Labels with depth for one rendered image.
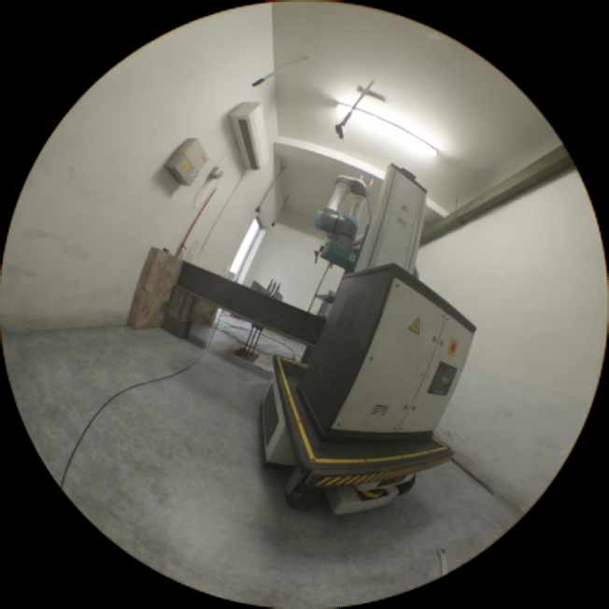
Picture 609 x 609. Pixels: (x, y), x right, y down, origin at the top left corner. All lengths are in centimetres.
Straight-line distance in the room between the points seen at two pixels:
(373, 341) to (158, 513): 76
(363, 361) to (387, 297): 17
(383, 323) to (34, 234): 148
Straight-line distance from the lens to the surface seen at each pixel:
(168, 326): 189
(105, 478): 73
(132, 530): 66
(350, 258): 105
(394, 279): 52
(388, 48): 228
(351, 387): 50
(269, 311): 157
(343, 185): 141
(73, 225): 129
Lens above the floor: 63
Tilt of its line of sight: 3 degrees up
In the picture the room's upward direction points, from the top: 22 degrees clockwise
